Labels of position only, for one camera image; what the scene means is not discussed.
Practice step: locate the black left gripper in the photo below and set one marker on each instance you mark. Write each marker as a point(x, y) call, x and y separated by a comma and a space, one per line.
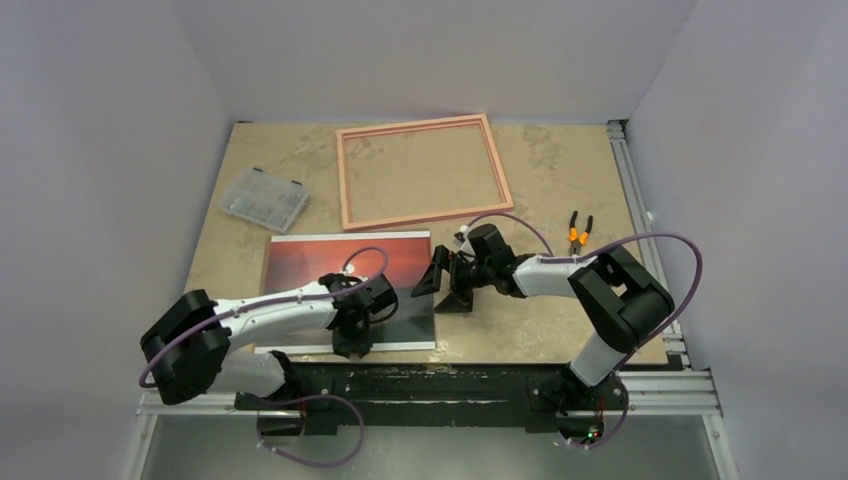
point(359, 343)

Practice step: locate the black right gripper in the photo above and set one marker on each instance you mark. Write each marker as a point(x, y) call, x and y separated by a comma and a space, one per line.
point(454, 275)

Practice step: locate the sunset photo print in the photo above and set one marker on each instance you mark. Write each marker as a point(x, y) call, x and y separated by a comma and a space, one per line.
point(294, 260)

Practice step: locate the pink wooden picture frame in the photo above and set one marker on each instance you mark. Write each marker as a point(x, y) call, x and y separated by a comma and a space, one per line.
point(416, 172)

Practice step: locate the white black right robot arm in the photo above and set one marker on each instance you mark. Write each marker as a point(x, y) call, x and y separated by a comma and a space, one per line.
point(624, 303)

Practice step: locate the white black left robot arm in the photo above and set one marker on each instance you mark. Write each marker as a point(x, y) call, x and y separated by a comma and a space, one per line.
point(199, 344)

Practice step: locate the yellow black pliers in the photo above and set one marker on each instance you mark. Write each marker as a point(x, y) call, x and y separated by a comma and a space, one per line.
point(578, 238)

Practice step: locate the clear plastic organizer box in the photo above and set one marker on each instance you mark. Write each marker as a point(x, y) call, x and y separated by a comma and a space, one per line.
point(265, 200)

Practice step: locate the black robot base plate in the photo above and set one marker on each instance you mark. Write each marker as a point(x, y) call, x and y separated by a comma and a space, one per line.
point(538, 398)

